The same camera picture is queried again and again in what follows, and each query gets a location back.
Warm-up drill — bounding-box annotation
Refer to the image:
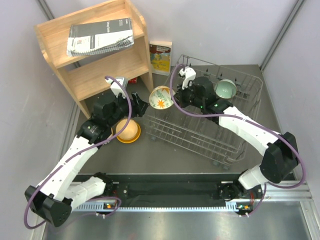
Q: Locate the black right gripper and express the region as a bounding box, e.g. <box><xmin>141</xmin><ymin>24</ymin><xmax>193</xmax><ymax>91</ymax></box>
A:
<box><xmin>171</xmin><ymin>81</ymin><xmax>205</xmax><ymax>110</ymax></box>

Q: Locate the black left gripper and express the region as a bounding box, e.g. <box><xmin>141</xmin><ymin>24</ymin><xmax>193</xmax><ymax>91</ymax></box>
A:
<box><xmin>107</xmin><ymin>91</ymin><xmax>150</xmax><ymax>127</ymax></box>

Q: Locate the pale green ceramic bowl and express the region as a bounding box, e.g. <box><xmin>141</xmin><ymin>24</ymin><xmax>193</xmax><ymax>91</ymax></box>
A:
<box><xmin>214</xmin><ymin>79</ymin><xmax>237</xmax><ymax>100</ymax></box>

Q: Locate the yellow plastic bowl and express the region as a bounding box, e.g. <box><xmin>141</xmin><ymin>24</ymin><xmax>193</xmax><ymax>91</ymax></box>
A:
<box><xmin>116</xmin><ymin>120</ymin><xmax>141</xmax><ymax>144</ymax></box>

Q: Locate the grey wire dish rack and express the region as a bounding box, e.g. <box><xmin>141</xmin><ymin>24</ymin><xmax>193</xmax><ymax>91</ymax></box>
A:
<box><xmin>143</xmin><ymin>54</ymin><xmax>263</xmax><ymax>169</ymax></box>

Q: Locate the beige bird-pattern bowl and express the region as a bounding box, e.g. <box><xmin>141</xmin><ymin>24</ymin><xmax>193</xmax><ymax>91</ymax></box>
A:
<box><xmin>115</xmin><ymin>118</ymin><xmax>138</xmax><ymax>141</ymax></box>

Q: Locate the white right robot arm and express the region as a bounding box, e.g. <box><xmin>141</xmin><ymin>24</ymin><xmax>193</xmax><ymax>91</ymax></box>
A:
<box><xmin>170</xmin><ymin>77</ymin><xmax>299</xmax><ymax>198</ymax></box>

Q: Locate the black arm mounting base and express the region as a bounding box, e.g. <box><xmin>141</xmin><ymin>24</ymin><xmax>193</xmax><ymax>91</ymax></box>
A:
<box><xmin>82</xmin><ymin>172</ymin><xmax>266</xmax><ymax>208</ymax></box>

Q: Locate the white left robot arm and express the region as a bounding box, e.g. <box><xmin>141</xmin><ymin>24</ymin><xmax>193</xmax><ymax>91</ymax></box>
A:
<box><xmin>24</xmin><ymin>92</ymin><xmax>149</xmax><ymax>227</ymax></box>

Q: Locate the small red object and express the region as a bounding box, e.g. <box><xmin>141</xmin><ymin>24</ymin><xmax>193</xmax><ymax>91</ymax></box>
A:
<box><xmin>128</xmin><ymin>77</ymin><xmax>138</xmax><ymax>84</ymax></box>

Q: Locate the colourful paperback book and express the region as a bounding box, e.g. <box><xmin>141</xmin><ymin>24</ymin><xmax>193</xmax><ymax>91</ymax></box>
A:
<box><xmin>149</xmin><ymin>41</ymin><xmax>173</xmax><ymax>76</ymax></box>

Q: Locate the wooden two-tier shelf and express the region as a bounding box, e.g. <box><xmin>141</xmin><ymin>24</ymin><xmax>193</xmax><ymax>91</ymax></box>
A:
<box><xmin>34</xmin><ymin>0</ymin><xmax>154</xmax><ymax>118</ymax></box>

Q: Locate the grey spiral-bound manual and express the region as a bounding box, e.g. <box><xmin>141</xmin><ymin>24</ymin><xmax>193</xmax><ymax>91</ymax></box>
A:
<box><xmin>66</xmin><ymin>17</ymin><xmax>134</xmax><ymax>57</ymax></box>

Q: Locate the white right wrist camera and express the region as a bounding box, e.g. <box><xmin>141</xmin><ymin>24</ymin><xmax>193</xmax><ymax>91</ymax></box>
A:
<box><xmin>178</xmin><ymin>66</ymin><xmax>196</xmax><ymax>90</ymax></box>

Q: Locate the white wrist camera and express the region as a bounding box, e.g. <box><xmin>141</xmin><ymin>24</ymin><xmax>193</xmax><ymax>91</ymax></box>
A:
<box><xmin>178</xmin><ymin>66</ymin><xmax>196</xmax><ymax>90</ymax></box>
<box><xmin>104</xmin><ymin>76</ymin><xmax>129</xmax><ymax>98</ymax></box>

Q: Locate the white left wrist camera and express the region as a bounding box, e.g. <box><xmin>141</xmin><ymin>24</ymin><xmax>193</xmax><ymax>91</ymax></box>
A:
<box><xmin>104</xmin><ymin>76</ymin><xmax>129</xmax><ymax>98</ymax></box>

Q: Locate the aluminium rail with cable duct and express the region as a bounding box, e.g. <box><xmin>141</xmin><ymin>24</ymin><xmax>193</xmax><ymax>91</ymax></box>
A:
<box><xmin>62</xmin><ymin>179</ymin><xmax>312</xmax><ymax>216</ymax></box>

